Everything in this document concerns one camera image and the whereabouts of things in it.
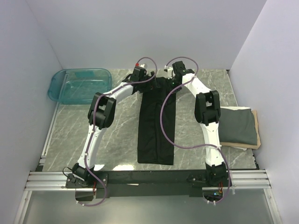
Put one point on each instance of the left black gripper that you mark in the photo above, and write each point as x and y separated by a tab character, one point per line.
151	86

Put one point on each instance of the black base crossbar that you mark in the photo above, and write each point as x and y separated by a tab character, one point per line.
146	183

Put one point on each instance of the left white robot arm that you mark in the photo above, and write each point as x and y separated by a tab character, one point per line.
101	116

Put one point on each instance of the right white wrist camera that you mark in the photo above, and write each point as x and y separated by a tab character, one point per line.
169	71

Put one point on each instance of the teal plastic bin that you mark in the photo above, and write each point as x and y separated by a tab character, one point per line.
78	86

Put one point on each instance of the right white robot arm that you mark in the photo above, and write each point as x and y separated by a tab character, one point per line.
207	112

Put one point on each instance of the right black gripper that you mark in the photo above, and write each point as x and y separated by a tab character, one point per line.
169	87

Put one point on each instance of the black t shirt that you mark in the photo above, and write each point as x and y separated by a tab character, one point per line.
152	146

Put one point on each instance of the brown cardboard board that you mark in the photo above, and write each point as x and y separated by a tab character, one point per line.
254	135

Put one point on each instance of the aluminium frame rail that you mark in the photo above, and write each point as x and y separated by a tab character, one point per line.
56	181

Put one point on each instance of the folded dark grey shirt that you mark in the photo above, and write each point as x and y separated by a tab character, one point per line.
238	126

